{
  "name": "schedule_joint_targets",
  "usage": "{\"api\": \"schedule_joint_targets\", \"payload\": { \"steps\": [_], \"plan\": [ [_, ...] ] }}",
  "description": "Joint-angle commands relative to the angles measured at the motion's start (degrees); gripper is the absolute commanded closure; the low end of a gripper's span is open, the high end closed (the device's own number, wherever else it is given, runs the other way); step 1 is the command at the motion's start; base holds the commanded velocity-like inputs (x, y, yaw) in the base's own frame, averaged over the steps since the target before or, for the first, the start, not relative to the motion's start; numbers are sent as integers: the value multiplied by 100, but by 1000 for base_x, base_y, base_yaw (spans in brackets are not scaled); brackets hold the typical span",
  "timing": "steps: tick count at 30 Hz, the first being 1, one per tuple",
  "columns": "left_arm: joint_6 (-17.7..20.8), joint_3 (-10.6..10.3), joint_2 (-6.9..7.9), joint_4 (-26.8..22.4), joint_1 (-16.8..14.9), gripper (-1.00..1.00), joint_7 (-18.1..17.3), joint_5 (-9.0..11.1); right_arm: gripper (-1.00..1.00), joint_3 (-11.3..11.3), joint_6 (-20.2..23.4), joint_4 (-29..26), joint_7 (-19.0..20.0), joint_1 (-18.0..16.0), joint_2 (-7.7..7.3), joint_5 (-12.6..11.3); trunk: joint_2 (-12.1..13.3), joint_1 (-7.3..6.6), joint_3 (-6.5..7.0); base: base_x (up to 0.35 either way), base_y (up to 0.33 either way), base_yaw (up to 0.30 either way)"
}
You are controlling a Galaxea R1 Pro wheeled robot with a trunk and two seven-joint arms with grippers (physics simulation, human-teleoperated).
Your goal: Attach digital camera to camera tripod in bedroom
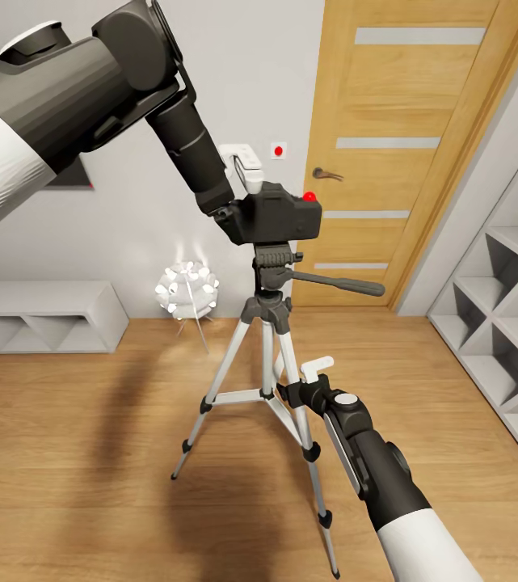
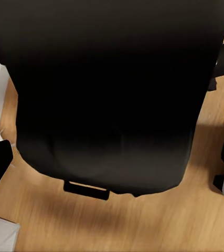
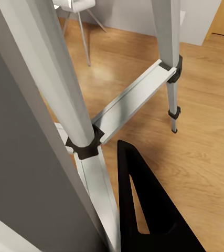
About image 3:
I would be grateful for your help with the camera tripod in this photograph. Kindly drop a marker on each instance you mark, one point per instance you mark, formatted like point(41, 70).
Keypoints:
point(46, 205)

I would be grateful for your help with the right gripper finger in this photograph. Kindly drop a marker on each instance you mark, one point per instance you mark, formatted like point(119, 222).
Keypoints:
point(169, 232)

